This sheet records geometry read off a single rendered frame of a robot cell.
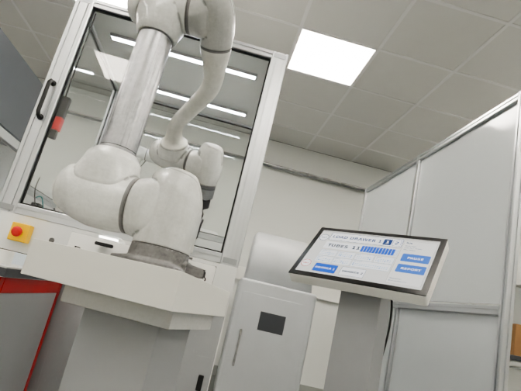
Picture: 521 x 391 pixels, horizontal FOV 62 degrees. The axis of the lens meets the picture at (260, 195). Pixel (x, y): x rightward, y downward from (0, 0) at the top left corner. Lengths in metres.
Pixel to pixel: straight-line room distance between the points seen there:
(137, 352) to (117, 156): 0.49
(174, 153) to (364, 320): 0.92
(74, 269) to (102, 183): 0.24
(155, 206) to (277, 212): 4.15
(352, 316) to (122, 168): 0.98
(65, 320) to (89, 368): 0.83
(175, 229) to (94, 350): 0.33
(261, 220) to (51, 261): 4.22
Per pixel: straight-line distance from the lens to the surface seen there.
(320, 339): 5.27
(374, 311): 1.67
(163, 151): 1.67
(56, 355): 1.96
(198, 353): 1.88
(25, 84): 2.80
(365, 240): 1.78
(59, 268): 1.08
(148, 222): 1.12
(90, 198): 1.18
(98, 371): 1.11
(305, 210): 5.30
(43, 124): 2.11
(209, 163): 1.62
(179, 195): 1.12
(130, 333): 1.07
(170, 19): 1.38
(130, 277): 0.98
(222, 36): 1.39
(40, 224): 1.99
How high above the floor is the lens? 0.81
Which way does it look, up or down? 14 degrees up
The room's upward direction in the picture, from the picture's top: 13 degrees clockwise
